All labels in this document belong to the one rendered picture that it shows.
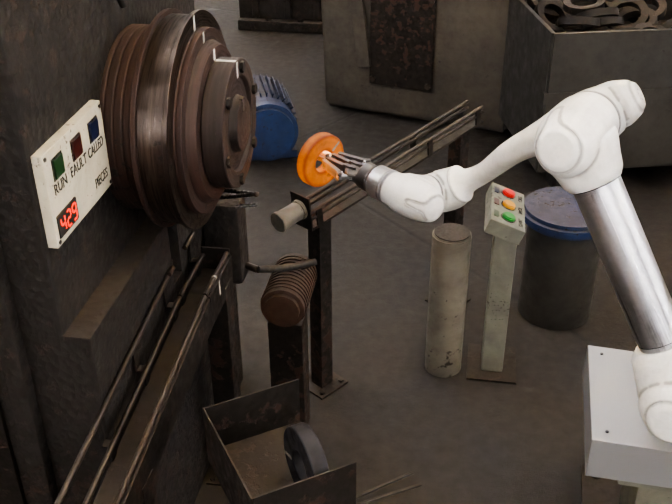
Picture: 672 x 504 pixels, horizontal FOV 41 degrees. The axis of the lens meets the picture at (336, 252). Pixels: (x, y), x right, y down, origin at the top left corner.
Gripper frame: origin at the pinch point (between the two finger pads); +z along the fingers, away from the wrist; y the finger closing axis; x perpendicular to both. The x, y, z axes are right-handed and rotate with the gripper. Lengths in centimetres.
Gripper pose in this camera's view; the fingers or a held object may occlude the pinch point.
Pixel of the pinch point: (320, 154)
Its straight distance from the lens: 252.8
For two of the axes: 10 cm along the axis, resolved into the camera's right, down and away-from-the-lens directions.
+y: 6.9, -3.8, 6.1
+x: 0.2, -8.4, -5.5
